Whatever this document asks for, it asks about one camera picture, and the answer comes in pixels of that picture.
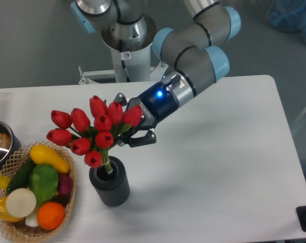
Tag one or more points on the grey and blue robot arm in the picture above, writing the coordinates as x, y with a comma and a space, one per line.
193, 55

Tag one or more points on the red tulip bouquet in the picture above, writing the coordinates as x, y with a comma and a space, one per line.
93, 140

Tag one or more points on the purple red onion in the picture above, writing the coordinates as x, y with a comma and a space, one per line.
65, 184

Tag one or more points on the yellow banana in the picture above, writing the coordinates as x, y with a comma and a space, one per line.
4, 182

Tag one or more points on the dark grey ribbed vase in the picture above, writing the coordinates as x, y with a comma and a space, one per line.
113, 188

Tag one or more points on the orange fruit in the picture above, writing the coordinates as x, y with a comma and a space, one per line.
50, 215

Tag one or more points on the woven wicker basket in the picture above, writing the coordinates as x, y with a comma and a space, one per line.
18, 231

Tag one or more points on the yellow squash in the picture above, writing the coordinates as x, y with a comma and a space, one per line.
42, 154

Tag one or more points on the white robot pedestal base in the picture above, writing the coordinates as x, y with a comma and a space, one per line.
127, 67

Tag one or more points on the white onion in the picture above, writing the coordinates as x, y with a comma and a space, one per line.
21, 202

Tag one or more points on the green cucumber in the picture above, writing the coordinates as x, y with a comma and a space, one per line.
21, 177

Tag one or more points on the yellow bell pepper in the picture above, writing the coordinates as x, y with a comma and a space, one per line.
4, 214

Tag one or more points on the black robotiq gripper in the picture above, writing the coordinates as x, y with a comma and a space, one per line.
156, 103

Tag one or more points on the green leafy lettuce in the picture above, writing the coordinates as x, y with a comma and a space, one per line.
43, 182

